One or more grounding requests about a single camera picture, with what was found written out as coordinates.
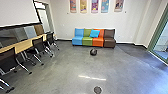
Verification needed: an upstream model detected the green framed glass door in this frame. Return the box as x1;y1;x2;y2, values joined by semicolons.
147;6;168;65

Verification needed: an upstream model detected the orange sofa seat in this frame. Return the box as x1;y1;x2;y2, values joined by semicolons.
92;28;106;48

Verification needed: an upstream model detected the white wall board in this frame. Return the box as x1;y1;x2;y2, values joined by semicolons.
0;0;41;28

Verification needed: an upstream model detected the brown wooden door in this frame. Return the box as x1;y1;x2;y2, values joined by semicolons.
34;23;45;36

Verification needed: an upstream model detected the blue sofa seat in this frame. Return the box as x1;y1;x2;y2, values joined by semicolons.
71;27;85;47

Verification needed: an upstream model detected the long wooden table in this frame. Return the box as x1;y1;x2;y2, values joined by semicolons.
0;33;48;55

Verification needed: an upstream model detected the wall poster with cyan print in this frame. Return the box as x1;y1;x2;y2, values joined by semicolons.
100;0;110;14

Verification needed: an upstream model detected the brown sofa seat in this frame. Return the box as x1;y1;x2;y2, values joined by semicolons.
103;28;117;49

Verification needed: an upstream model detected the cyan square pillow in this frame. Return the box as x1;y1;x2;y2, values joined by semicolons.
89;29;101;39

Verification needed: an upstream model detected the wall poster with beige print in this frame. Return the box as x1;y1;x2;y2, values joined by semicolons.
114;0;125;13

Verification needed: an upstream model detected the black trash bag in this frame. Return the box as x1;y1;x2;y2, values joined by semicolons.
89;48;98;57

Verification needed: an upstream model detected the green sofa seat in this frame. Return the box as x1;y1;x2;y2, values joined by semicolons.
82;28;94;47

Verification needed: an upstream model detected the wall poster with yellow print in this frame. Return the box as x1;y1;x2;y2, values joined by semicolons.
79;0;88;14

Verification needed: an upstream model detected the round floor drain cover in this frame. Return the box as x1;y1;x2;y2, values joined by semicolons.
93;85;103;94

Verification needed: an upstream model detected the wall poster with orange print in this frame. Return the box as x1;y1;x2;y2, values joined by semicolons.
69;0;78;14

